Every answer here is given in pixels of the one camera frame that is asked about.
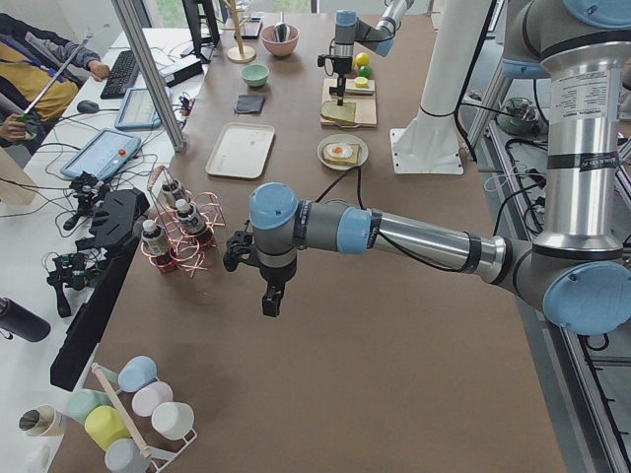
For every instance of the black monitor stand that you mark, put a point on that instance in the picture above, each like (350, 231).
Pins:
(202, 25)

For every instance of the wooden mug tree stand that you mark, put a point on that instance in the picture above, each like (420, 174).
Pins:
(241, 53)

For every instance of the black thermos bottle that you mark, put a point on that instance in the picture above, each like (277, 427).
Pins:
(18, 320)

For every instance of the yellow lemon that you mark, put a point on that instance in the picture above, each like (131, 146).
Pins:
(362, 59)

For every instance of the white round plate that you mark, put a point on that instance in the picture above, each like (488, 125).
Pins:
(343, 138)

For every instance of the copper wire bottle rack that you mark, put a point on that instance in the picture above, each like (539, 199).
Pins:
(186, 253)

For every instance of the aluminium frame post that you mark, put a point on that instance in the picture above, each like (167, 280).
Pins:
(133, 30)

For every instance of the seated person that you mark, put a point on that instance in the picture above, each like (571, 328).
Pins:
(34, 93)

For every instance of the white cup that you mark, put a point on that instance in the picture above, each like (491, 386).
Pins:
(173, 420)

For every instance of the steel ice scoop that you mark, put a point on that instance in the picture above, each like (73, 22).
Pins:
(282, 31)

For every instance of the grey cup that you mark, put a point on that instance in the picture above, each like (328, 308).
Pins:
(123, 456)

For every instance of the cream rabbit tray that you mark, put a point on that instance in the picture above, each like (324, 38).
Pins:
(241, 151)

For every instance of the green cup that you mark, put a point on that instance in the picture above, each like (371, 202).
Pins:
(83, 401)

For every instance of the green bowl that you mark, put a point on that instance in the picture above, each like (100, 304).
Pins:
(255, 75)

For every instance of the wooden cutting board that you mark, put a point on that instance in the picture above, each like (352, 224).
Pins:
(366, 109)

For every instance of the yellow cup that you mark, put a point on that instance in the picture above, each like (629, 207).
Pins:
(104, 426)

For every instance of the white cup rack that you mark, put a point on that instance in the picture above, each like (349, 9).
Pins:
(162, 452)

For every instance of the black long bar device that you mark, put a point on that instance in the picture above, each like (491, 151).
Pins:
(115, 228)

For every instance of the paper cup with steel insert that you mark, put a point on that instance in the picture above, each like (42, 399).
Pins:
(42, 421)

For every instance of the tea bottle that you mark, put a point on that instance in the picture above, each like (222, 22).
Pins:
(173, 191)
(153, 237)
(189, 218)

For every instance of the blue cup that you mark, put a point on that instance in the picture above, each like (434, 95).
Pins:
(137, 373)

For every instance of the half lemon slice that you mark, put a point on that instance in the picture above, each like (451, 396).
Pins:
(361, 82)

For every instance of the computer mouse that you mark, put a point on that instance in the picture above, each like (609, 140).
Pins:
(86, 106)

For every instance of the blue teach pendant tablet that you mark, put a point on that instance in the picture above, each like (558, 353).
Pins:
(104, 155)

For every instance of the bread slice with fried egg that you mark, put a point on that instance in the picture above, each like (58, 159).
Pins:
(341, 154)

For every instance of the green lime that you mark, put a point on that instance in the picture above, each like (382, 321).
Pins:
(365, 71)

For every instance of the black keyboard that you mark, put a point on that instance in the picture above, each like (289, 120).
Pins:
(123, 75)

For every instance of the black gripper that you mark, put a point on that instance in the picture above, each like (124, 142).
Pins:
(340, 66)
(277, 274)

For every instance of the pink cup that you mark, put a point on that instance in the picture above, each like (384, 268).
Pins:
(149, 397)

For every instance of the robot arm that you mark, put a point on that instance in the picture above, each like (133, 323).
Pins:
(572, 271)
(349, 29)

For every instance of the grey folded cloth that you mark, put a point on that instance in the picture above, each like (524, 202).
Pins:
(249, 104)

